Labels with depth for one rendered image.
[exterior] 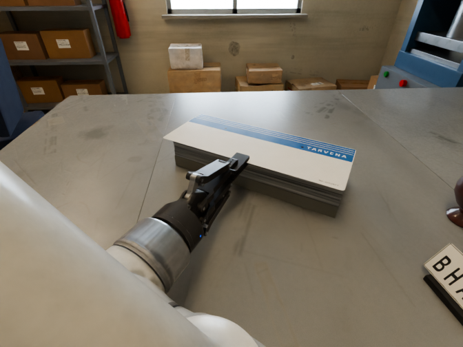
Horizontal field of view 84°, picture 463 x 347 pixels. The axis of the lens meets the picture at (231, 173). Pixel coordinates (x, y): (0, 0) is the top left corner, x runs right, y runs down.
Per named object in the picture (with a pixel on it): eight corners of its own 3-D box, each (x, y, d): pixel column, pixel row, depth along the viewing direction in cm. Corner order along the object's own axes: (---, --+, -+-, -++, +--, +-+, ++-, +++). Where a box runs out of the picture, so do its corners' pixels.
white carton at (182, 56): (173, 63, 307) (170, 43, 294) (203, 62, 309) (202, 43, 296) (169, 69, 284) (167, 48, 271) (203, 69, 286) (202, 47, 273)
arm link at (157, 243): (120, 276, 36) (149, 246, 41) (171, 307, 33) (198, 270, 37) (100, 233, 31) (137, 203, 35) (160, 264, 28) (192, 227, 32)
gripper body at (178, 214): (140, 208, 35) (182, 172, 42) (151, 248, 40) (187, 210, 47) (186, 228, 32) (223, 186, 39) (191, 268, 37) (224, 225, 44)
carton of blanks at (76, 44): (49, 58, 273) (38, 31, 257) (56, 55, 286) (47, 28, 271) (91, 58, 276) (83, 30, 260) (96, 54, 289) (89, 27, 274)
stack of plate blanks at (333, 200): (176, 164, 67) (171, 133, 62) (203, 142, 76) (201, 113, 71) (335, 218, 52) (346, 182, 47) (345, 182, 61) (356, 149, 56)
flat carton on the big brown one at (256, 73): (244, 75, 325) (244, 62, 316) (276, 74, 327) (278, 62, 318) (247, 84, 296) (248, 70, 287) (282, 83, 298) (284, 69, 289)
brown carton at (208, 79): (173, 84, 326) (170, 62, 311) (221, 82, 329) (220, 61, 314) (169, 94, 294) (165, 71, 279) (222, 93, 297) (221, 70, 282)
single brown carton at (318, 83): (282, 103, 341) (285, 78, 322) (316, 100, 351) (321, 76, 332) (294, 114, 312) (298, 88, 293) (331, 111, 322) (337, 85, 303)
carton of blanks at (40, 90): (25, 103, 297) (14, 81, 283) (33, 98, 312) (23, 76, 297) (64, 102, 301) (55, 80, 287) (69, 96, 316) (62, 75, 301)
